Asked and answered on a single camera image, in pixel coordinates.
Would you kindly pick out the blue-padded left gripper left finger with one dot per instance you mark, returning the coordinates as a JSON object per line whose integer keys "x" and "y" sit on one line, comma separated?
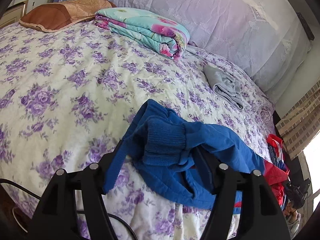
{"x": 55, "y": 216}

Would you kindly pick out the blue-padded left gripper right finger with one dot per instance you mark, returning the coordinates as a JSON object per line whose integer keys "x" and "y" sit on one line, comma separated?
{"x": 260, "y": 213}

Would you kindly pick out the blue track pants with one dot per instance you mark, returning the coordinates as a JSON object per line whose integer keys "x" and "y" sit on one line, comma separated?
{"x": 167, "y": 151}

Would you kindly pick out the person's right hand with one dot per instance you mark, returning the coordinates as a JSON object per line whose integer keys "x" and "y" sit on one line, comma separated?
{"x": 290, "y": 213}

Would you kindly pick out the red and blue clothes pile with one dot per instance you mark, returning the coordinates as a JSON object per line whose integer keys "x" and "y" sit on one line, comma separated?
{"x": 276, "y": 172}

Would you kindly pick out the brick pattern curtain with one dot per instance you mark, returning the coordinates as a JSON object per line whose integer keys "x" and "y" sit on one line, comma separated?
{"x": 301, "y": 123}

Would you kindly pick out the purple floral bedspread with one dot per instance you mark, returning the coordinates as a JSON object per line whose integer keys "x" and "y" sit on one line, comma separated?
{"x": 68, "y": 97}

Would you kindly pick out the folded grey garment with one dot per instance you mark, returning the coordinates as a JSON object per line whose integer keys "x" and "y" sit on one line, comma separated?
{"x": 224, "y": 85}

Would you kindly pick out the lavender lace headboard cover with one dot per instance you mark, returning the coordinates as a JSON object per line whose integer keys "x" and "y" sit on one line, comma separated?
{"x": 265, "y": 38}

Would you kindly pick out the brown satin pillow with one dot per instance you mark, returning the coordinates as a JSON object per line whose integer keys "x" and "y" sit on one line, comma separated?
{"x": 53, "y": 17}

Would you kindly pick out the folded teal floral quilt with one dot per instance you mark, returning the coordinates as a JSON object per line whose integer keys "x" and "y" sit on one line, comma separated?
{"x": 155, "y": 32}

